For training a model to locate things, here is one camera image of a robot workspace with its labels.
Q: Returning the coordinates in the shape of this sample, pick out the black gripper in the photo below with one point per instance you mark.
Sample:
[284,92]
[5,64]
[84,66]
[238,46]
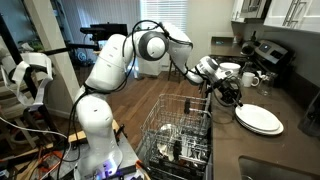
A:
[227,92]

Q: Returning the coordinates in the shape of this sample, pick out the white top plate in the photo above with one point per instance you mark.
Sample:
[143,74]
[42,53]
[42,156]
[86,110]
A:
[251,107]

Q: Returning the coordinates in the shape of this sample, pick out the white robot base table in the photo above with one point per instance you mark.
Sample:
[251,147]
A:
[128,169]

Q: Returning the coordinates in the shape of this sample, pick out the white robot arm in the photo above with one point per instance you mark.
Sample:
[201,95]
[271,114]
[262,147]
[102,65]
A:
[108,75]

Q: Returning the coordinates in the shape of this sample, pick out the white mug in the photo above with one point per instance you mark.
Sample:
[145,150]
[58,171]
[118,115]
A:
[249,79]

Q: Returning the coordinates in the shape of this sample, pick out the stack of white bowls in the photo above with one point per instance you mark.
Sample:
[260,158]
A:
[231,66]

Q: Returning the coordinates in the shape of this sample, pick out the clear glass jar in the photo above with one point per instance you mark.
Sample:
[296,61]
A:
[266,83]

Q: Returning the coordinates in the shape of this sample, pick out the stainless steel stove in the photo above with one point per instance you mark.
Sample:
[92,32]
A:
[268,57]

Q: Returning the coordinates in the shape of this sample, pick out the wooden chair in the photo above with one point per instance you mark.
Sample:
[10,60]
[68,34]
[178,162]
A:
[173,71]

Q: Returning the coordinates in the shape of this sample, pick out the kitchen sink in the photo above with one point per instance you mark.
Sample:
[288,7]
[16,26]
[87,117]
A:
[255,169]

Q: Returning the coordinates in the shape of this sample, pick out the white upper cabinets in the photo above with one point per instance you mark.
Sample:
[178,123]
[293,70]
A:
[303,15]

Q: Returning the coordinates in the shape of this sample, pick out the wire dishwasher rack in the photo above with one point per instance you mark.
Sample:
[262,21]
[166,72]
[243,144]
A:
[176,143]

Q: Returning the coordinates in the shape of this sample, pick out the black camera on stand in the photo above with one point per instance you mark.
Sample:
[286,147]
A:
[104,31]

